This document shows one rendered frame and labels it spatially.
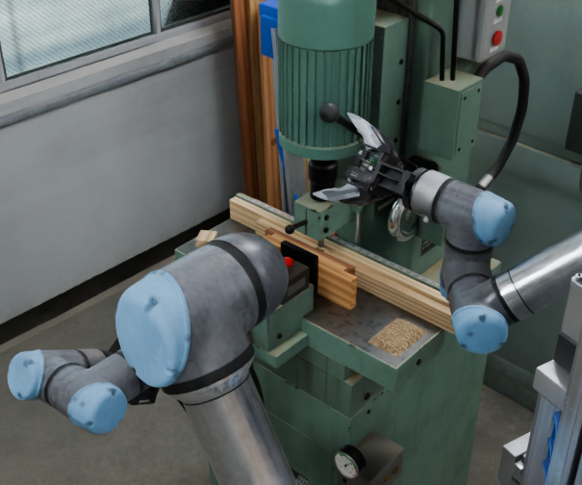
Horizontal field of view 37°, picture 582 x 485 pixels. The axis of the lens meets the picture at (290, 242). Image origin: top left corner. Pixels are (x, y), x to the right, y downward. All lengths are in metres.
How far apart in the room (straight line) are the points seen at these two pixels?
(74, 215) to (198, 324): 2.20
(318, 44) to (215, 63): 1.81
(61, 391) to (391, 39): 0.87
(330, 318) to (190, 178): 1.79
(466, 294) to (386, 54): 0.57
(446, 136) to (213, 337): 0.91
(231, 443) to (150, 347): 0.15
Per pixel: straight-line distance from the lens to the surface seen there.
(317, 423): 1.89
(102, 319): 3.27
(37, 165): 2.99
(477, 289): 1.31
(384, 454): 1.87
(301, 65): 1.60
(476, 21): 1.78
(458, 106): 1.74
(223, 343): 0.99
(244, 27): 3.21
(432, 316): 1.74
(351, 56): 1.59
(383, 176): 1.43
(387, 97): 1.74
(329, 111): 1.46
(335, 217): 1.80
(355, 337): 1.70
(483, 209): 1.34
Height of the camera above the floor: 1.97
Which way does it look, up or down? 33 degrees down
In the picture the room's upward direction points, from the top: straight up
